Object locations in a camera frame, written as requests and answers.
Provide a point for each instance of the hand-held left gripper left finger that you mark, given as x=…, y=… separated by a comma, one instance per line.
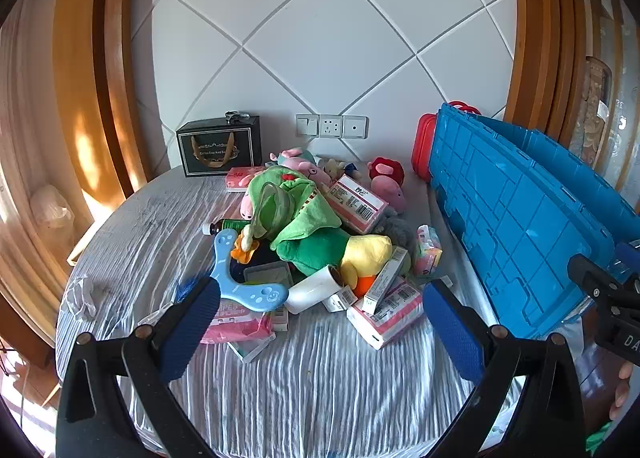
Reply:
x=192, y=328

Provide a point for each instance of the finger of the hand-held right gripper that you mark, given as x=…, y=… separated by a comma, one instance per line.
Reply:
x=595, y=283
x=629, y=258

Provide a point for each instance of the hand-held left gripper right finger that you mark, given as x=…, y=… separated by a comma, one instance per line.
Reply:
x=450, y=328

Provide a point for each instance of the pink wet wipes pack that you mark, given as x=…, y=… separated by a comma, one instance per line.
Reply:
x=235, y=323

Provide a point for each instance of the light blue boomerang toy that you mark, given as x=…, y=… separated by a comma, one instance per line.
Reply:
x=225, y=268

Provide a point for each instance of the long white carton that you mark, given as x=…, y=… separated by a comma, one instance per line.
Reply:
x=385, y=280

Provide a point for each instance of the blue plastic crate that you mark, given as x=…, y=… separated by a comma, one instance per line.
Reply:
x=525, y=218

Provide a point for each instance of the white lint roller refill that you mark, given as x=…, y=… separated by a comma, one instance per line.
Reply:
x=312, y=290

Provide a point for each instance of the person's right hand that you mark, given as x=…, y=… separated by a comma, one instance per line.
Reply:
x=620, y=393

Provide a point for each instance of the flat white box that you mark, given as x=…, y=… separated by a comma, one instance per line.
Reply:
x=250, y=350

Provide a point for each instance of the pink white tissue box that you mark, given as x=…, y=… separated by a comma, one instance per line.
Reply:
x=357, y=205
x=387, y=315

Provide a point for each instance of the small white carton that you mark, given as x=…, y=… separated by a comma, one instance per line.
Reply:
x=280, y=318

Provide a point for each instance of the orange yellow small toy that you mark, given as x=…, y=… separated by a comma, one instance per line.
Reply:
x=242, y=248

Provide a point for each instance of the grey plush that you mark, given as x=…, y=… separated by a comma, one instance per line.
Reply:
x=397, y=233

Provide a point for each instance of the green bottle white cap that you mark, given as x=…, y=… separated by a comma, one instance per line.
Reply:
x=232, y=225

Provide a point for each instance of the small white barcode box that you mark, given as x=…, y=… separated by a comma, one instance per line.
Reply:
x=342, y=299

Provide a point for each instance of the crumpled white plastic bag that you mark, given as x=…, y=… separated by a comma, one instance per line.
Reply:
x=80, y=295

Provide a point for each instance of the grey striped tablecloth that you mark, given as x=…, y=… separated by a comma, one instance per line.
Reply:
x=310, y=388

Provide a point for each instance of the green yellow duck plush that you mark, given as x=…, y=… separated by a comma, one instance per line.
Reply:
x=320, y=250

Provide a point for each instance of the pink pig plush red hood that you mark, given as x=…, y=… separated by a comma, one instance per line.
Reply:
x=387, y=188

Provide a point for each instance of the pink tissue pack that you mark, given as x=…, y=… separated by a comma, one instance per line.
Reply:
x=240, y=178

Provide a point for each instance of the clear plastic cup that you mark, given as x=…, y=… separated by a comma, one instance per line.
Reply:
x=272, y=188

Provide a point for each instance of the green crocodile plush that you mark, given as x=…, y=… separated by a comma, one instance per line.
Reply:
x=300, y=203

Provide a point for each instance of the wooden slatted glass partition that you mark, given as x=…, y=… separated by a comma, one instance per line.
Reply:
x=620, y=88

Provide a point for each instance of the black gift box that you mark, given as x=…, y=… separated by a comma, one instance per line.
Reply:
x=220, y=153

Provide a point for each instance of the red plastic container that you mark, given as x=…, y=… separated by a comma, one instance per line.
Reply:
x=422, y=148

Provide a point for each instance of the translucent plastic bag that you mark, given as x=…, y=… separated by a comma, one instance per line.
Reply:
x=50, y=210

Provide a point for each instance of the small blue white plush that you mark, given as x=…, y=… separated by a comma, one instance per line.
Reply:
x=350, y=169

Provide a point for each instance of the pink pig plush teal body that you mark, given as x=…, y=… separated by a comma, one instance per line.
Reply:
x=295, y=158

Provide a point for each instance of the small beige plush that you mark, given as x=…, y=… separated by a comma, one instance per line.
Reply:
x=331, y=168

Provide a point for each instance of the patterned wall hanging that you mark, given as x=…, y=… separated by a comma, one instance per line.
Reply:
x=595, y=103

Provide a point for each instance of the white wall outlet plate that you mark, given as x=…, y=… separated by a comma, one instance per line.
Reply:
x=355, y=127

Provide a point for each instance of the white wall switch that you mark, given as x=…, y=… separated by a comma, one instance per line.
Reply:
x=306, y=125

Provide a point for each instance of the white wall socket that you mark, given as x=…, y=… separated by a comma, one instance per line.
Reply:
x=330, y=125

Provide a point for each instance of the curved wooden wall frame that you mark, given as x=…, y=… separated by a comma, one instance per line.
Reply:
x=100, y=88
x=540, y=38

